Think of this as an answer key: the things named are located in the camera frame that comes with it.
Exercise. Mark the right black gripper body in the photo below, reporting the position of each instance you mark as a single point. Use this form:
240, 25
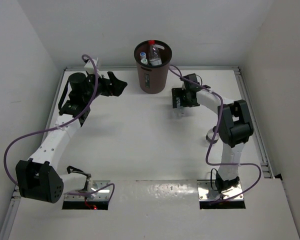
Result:
186, 102

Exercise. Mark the red-label clear water bottle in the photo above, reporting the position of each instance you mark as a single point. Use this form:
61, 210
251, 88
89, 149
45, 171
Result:
154, 54

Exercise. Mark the blue-label clear water bottle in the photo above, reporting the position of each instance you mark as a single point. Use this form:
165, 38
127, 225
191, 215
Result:
180, 112

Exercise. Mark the green-label clear water bottle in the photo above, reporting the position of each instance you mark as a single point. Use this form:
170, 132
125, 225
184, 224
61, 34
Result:
144, 61

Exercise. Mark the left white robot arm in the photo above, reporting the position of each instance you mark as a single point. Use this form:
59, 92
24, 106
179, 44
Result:
37, 177

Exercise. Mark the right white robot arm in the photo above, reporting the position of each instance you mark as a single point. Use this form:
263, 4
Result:
234, 126

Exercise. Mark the brown plastic waste bin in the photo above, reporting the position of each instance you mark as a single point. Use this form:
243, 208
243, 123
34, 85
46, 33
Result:
152, 79

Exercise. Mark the small black-cap clear bottle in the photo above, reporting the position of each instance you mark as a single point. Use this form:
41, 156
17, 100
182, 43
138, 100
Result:
210, 138

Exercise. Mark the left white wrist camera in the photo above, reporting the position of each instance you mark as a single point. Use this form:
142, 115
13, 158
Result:
89, 66

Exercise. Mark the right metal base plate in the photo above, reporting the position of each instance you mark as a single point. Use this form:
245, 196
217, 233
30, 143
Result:
208, 193

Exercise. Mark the aluminium frame rail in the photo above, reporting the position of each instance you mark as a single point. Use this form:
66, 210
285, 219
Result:
267, 166

